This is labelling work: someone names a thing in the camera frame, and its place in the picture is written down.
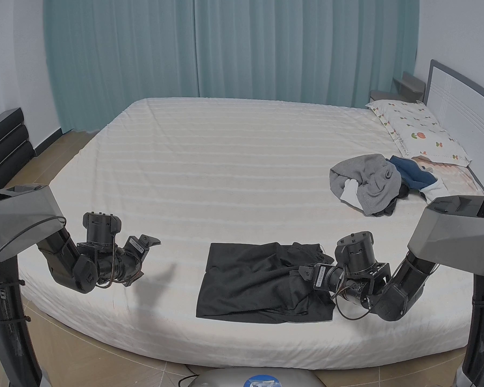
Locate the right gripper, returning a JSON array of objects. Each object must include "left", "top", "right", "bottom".
[{"left": 291, "top": 264, "right": 340, "bottom": 298}]

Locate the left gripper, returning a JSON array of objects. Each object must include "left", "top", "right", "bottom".
[{"left": 100, "top": 235, "right": 162, "bottom": 288}]

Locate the black T-shirt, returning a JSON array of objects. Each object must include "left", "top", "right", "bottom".
[{"left": 196, "top": 241, "right": 335, "bottom": 323}]

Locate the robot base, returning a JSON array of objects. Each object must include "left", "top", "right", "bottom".
[{"left": 187, "top": 368, "right": 321, "bottom": 387}]

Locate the pile of clothes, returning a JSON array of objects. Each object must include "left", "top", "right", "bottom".
[{"left": 329, "top": 154, "right": 446, "bottom": 217}]

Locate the bed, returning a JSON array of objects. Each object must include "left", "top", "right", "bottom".
[{"left": 18, "top": 59, "right": 484, "bottom": 370}]

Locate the white printed pillow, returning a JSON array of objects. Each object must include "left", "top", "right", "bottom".
[{"left": 365, "top": 99, "right": 472, "bottom": 167}]

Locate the grey bedside table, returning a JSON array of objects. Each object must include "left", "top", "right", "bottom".
[{"left": 369, "top": 71, "right": 426, "bottom": 105}]

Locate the blue-green curtain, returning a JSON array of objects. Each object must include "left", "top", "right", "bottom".
[{"left": 44, "top": 0, "right": 420, "bottom": 134}]

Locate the black cable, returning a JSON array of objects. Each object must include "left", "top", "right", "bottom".
[{"left": 179, "top": 363, "right": 200, "bottom": 387}]

